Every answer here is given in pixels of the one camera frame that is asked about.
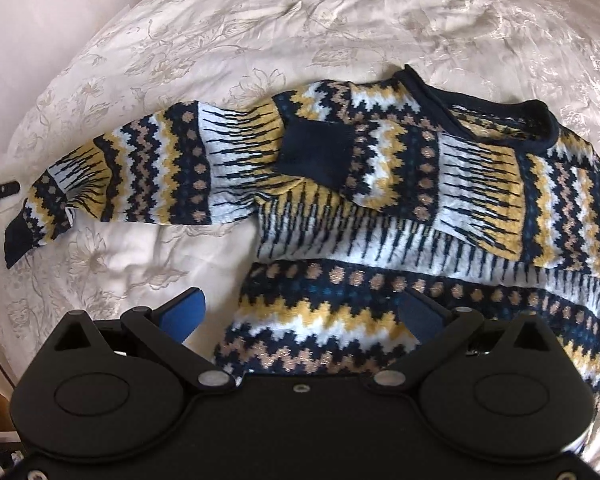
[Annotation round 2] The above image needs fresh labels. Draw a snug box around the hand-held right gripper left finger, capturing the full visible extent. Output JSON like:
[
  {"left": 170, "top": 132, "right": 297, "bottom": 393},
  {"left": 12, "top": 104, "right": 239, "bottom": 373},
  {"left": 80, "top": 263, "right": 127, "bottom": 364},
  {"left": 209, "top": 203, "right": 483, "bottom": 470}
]
[{"left": 51, "top": 287, "right": 234, "bottom": 394}]

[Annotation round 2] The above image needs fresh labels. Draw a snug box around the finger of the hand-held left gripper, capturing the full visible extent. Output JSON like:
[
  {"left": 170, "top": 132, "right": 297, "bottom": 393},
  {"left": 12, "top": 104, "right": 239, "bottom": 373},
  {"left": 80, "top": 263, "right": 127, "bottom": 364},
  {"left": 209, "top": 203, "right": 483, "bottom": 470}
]
[{"left": 0, "top": 178, "right": 22, "bottom": 219}]

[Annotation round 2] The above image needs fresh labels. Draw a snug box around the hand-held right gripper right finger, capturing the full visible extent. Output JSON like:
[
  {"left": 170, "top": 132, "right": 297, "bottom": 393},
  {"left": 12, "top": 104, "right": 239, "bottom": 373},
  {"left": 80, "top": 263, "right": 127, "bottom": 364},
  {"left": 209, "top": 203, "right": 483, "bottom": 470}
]
[{"left": 374, "top": 288, "right": 554, "bottom": 393}]

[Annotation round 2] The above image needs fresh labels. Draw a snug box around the navy yellow white patterned sweater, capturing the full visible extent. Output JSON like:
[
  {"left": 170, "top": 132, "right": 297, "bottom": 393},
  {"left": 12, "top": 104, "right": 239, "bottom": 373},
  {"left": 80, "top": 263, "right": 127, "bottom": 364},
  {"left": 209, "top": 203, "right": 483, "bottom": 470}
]
[{"left": 4, "top": 65, "right": 600, "bottom": 411}]

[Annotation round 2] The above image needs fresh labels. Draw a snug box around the white floral bedspread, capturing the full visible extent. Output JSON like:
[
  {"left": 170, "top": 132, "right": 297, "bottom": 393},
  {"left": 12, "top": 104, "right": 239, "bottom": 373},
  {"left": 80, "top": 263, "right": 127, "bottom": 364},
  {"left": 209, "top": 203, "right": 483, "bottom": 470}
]
[{"left": 0, "top": 0, "right": 600, "bottom": 480}]

